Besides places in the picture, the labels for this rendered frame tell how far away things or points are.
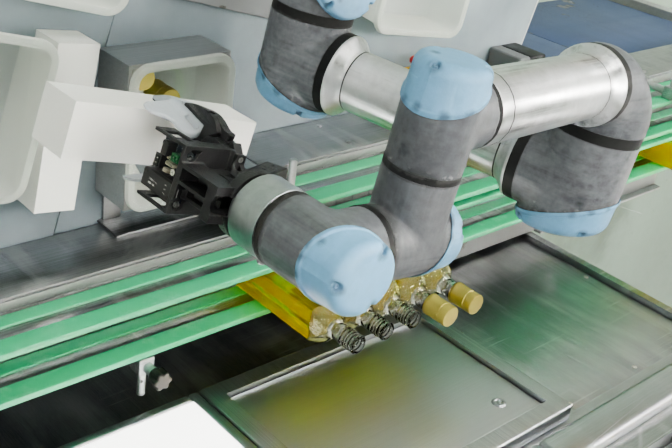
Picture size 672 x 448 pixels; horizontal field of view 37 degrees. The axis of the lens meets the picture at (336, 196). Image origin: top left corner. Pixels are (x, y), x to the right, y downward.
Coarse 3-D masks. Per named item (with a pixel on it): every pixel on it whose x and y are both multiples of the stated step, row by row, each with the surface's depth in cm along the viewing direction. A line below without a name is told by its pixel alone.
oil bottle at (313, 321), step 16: (272, 272) 153; (256, 288) 154; (272, 288) 151; (288, 288) 150; (272, 304) 152; (288, 304) 149; (304, 304) 147; (288, 320) 150; (304, 320) 147; (320, 320) 145; (336, 320) 146; (304, 336) 148; (320, 336) 146
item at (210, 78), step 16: (144, 64) 137; (160, 64) 138; (176, 64) 140; (192, 64) 142; (208, 64) 150; (224, 64) 147; (176, 80) 150; (192, 80) 152; (208, 80) 151; (224, 80) 148; (192, 96) 153; (208, 96) 152; (224, 96) 149; (128, 192) 144; (144, 208) 147
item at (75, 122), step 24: (48, 96) 103; (72, 96) 101; (96, 96) 104; (120, 96) 107; (144, 96) 111; (48, 120) 103; (72, 120) 100; (96, 120) 102; (120, 120) 104; (144, 120) 106; (240, 120) 115; (48, 144) 102; (72, 144) 101; (96, 144) 103; (120, 144) 105; (144, 144) 107
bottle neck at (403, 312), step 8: (392, 304) 152; (400, 304) 152; (408, 304) 152; (392, 312) 152; (400, 312) 151; (408, 312) 150; (416, 312) 150; (400, 320) 151; (408, 320) 150; (416, 320) 152
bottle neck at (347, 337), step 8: (336, 328) 145; (344, 328) 144; (352, 328) 145; (336, 336) 145; (344, 336) 144; (352, 336) 143; (360, 336) 143; (344, 344) 144; (352, 344) 143; (360, 344) 145; (352, 352) 143
